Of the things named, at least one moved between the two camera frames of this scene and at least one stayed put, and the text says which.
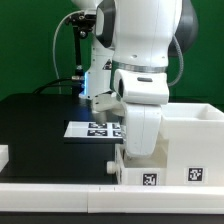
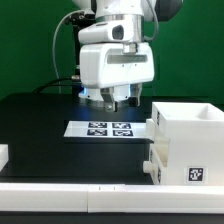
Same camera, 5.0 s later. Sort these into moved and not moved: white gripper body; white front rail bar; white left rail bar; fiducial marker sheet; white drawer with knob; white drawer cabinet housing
Moved: white drawer with knob; white gripper body
Not moved: fiducial marker sheet; white front rail bar; white drawer cabinet housing; white left rail bar
